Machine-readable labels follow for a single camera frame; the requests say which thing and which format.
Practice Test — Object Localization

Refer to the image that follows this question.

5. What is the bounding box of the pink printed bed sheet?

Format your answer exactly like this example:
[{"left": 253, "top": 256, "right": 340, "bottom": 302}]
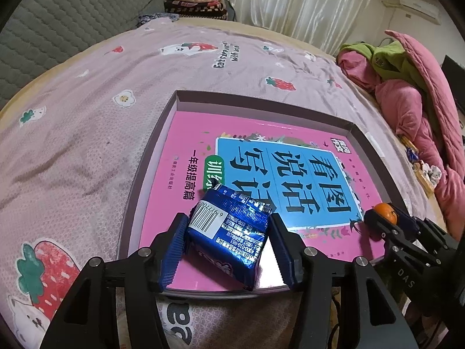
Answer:
[{"left": 0, "top": 20, "right": 451, "bottom": 349}]

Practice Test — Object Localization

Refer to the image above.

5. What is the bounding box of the wicker basket of items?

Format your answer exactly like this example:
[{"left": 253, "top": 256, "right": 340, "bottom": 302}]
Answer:
[{"left": 399, "top": 134, "right": 446, "bottom": 194}]

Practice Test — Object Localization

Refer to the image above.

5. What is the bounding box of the pink quilt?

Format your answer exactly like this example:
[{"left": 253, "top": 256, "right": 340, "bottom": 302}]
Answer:
[{"left": 338, "top": 30, "right": 465, "bottom": 237}]

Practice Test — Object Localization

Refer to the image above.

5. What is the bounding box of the white curtain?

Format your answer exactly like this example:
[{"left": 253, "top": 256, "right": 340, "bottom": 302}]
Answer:
[{"left": 218, "top": 0, "right": 386, "bottom": 58}]

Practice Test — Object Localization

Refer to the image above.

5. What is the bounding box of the shallow cardboard box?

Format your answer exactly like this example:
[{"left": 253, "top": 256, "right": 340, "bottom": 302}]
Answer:
[{"left": 118, "top": 90, "right": 407, "bottom": 300}]

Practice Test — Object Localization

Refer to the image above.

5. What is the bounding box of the blue snack packet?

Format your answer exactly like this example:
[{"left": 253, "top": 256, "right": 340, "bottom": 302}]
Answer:
[{"left": 186, "top": 185, "right": 274, "bottom": 291}]

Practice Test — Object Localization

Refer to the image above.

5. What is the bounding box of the white air conditioner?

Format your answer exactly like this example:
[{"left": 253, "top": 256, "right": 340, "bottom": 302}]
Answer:
[{"left": 399, "top": 0, "right": 441, "bottom": 21}]

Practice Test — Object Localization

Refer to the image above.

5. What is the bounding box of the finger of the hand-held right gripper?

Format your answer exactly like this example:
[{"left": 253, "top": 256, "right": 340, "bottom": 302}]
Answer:
[
  {"left": 364, "top": 209, "right": 404, "bottom": 248},
  {"left": 389, "top": 203, "right": 422, "bottom": 233}
]

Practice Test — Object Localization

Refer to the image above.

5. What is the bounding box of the blue patterned cloth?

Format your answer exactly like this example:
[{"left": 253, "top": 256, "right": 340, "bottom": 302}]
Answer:
[{"left": 138, "top": 13, "right": 180, "bottom": 29}]

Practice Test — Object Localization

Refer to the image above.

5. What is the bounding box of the grey quilted headboard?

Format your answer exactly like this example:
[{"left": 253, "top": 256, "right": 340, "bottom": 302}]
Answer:
[{"left": 0, "top": 0, "right": 168, "bottom": 106}]

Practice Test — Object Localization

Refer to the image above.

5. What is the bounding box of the pink book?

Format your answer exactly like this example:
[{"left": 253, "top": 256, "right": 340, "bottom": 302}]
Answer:
[{"left": 140, "top": 111, "right": 391, "bottom": 291}]

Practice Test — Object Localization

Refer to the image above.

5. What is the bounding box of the green garment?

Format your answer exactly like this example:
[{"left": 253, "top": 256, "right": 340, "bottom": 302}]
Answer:
[{"left": 339, "top": 40, "right": 438, "bottom": 93}]

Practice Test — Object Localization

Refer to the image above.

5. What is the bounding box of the black screen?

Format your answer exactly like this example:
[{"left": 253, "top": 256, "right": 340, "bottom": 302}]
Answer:
[{"left": 441, "top": 55, "right": 465, "bottom": 114}]

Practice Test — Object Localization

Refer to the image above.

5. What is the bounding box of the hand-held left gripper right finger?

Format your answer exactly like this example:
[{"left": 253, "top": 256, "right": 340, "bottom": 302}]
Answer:
[{"left": 268, "top": 213, "right": 418, "bottom": 349}]

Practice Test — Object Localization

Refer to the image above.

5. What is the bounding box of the checkered folded blanket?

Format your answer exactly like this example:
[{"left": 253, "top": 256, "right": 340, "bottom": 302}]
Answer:
[{"left": 163, "top": 0, "right": 229, "bottom": 21}]

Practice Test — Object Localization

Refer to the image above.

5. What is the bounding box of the small orange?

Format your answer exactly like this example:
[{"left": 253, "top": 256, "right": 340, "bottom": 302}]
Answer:
[{"left": 373, "top": 203, "right": 398, "bottom": 224}]

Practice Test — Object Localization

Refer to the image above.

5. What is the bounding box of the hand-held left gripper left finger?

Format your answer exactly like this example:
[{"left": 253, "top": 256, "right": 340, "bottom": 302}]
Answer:
[{"left": 39, "top": 213, "right": 189, "bottom": 349}]

